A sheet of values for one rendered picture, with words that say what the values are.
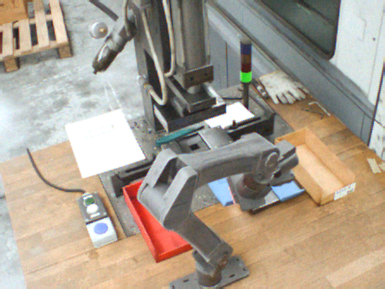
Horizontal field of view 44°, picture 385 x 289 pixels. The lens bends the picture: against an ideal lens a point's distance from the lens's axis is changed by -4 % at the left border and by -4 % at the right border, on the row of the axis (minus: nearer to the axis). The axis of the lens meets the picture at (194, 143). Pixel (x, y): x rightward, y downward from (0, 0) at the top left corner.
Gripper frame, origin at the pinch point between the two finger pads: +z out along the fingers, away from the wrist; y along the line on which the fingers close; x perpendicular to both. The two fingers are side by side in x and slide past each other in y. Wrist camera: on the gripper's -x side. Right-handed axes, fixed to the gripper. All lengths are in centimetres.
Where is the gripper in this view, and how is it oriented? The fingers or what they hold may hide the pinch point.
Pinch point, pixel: (236, 199)
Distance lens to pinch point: 127.8
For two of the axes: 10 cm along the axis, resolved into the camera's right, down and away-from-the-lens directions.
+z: -2.1, 4.2, 8.8
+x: -9.2, 2.1, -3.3
